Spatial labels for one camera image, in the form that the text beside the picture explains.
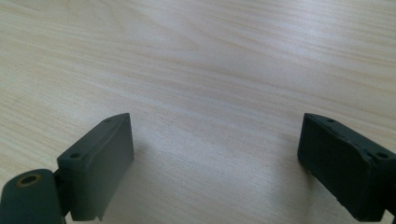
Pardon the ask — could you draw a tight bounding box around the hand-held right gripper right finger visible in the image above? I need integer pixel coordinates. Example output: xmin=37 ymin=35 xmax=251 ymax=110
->
xmin=296 ymin=112 xmax=396 ymax=223

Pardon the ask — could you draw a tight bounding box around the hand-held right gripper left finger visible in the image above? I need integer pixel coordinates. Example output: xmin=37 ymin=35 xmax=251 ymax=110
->
xmin=56 ymin=112 xmax=135 ymax=222

